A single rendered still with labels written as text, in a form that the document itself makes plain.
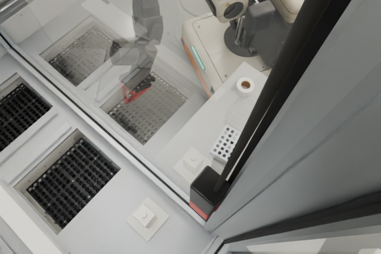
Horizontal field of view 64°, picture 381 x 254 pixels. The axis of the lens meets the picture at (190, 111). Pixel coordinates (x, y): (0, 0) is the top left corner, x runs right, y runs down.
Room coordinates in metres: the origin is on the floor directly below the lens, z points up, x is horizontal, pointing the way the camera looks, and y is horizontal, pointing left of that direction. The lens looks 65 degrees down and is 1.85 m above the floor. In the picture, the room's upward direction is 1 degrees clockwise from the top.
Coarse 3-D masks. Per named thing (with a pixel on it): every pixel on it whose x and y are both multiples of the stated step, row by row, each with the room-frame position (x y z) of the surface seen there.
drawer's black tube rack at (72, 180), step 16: (80, 144) 0.31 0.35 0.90; (64, 160) 0.25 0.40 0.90; (80, 160) 0.25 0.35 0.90; (96, 160) 0.26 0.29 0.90; (48, 176) 0.20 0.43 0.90; (64, 176) 0.20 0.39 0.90; (80, 176) 0.20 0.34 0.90; (96, 176) 0.21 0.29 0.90; (112, 176) 0.21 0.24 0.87; (32, 192) 0.16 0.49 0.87; (48, 192) 0.15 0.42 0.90; (64, 192) 0.16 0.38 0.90; (80, 192) 0.16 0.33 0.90; (96, 192) 0.16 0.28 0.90; (48, 208) 0.11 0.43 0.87; (64, 208) 0.11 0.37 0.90; (80, 208) 0.11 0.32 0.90; (64, 224) 0.07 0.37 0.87
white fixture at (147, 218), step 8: (144, 200) 0.13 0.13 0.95; (152, 200) 0.13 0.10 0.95; (136, 208) 0.11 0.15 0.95; (144, 208) 0.10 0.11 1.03; (152, 208) 0.11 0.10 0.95; (160, 208) 0.11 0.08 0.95; (136, 216) 0.08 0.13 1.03; (144, 216) 0.08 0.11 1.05; (152, 216) 0.08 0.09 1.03; (160, 216) 0.09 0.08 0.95; (168, 216) 0.09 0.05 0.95; (136, 224) 0.07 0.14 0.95; (144, 224) 0.06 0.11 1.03; (152, 224) 0.07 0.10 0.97; (160, 224) 0.07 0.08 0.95; (144, 232) 0.04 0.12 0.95; (152, 232) 0.04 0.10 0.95
